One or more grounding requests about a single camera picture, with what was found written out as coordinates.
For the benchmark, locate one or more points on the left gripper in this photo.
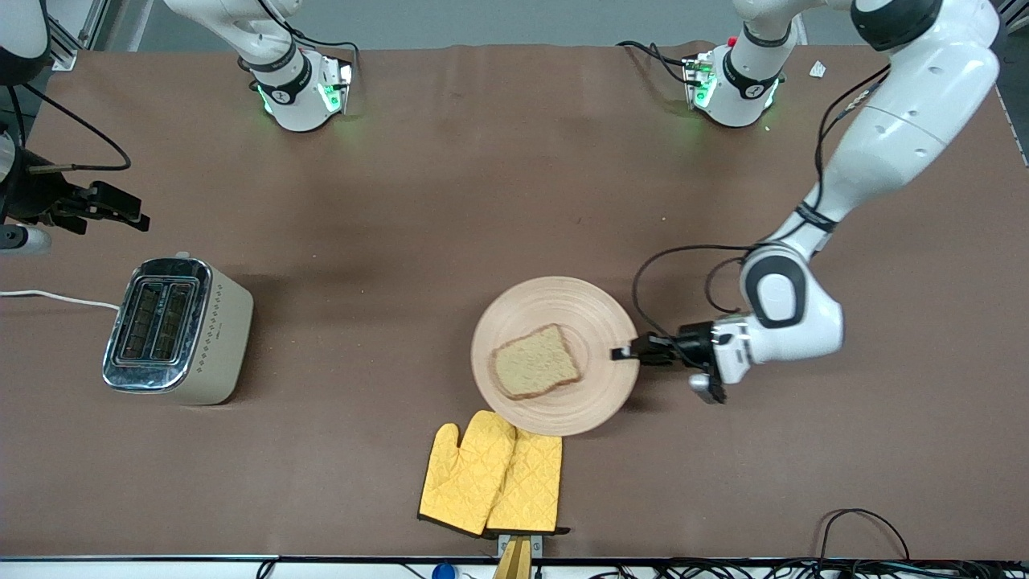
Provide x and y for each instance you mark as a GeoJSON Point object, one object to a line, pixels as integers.
{"type": "Point", "coordinates": [693, 345]}

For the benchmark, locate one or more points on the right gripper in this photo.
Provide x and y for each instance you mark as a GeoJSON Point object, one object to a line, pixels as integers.
{"type": "Point", "coordinates": [38, 198]}

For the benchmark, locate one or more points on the round wooden plate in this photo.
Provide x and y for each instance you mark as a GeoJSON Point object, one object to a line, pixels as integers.
{"type": "Point", "coordinates": [563, 305]}

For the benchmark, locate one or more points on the brown bread slice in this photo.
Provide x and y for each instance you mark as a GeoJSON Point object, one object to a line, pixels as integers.
{"type": "Point", "coordinates": [534, 362]}

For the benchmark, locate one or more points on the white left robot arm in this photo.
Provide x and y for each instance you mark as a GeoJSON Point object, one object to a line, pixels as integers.
{"type": "Point", "coordinates": [908, 121]}

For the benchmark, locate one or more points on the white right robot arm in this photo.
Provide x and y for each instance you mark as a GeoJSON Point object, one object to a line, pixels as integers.
{"type": "Point", "coordinates": [297, 96]}

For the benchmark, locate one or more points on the beige two-slot toaster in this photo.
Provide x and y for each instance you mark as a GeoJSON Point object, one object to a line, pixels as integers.
{"type": "Point", "coordinates": [217, 346]}

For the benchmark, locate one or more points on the yellow quilted oven mitt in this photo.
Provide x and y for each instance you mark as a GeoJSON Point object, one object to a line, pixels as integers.
{"type": "Point", "coordinates": [534, 482]}
{"type": "Point", "coordinates": [466, 474]}

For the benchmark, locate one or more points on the small blue round object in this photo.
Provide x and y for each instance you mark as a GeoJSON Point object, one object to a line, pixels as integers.
{"type": "Point", "coordinates": [443, 572]}

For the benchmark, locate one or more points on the small white paper scrap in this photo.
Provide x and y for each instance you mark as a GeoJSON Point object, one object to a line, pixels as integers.
{"type": "Point", "coordinates": [817, 69]}

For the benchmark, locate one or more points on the aluminium frame profile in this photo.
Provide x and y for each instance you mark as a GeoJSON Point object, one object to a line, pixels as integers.
{"type": "Point", "coordinates": [64, 56]}
{"type": "Point", "coordinates": [1014, 12]}

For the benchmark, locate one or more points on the wooden camera stand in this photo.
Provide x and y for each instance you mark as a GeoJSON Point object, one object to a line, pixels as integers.
{"type": "Point", "coordinates": [514, 563]}

